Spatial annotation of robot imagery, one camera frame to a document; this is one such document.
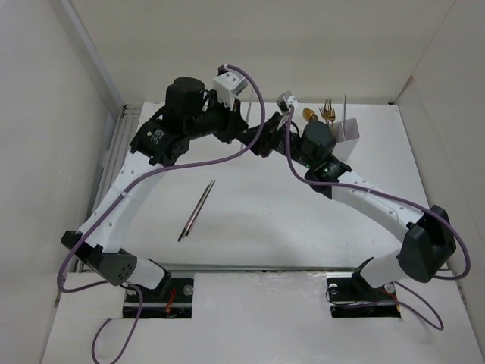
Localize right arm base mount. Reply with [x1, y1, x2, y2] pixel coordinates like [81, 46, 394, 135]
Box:
[325, 277, 401, 319]

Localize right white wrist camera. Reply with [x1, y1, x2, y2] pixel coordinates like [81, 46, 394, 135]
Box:
[276, 91, 299, 115]

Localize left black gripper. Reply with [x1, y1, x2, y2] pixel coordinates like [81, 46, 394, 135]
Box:
[186, 91, 249, 145]

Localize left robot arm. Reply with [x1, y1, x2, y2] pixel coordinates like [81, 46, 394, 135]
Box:
[61, 70, 250, 301]

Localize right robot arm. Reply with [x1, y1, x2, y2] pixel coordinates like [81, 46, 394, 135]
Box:
[252, 113, 457, 299]

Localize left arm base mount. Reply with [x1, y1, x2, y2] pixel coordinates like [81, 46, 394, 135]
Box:
[139, 271, 194, 319]

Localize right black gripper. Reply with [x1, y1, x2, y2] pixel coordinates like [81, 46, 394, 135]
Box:
[237, 111, 315, 169]

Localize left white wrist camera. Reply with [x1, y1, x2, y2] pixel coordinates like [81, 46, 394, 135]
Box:
[212, 71, 248, 111]

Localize gold fork green handle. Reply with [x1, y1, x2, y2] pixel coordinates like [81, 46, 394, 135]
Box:
[319, 107, 336, 125]

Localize aluminium rail frame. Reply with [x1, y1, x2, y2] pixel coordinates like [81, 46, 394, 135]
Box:
[77, 104, 143, 273]

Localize purple cable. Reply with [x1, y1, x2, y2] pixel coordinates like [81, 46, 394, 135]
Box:
[284, 105, 472, 331]
[56, 64, 265, 364]

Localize black chopstick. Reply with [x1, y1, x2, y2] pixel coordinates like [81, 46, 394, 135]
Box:
[185, 181, 216, 237]
[177, 180, 215, 241]

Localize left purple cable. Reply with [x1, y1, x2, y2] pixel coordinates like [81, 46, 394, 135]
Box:
[56, 64, 265, 364]

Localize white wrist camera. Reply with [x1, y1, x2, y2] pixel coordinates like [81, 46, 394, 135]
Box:
[212, 71, 248, 111]
[276, 91, 299, 115]

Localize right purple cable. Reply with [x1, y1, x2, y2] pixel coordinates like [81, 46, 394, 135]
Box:
[284, 105, 472, 331]

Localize white divided utensil container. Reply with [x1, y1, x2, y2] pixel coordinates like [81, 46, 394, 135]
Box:
[330, 118, 360, 161]

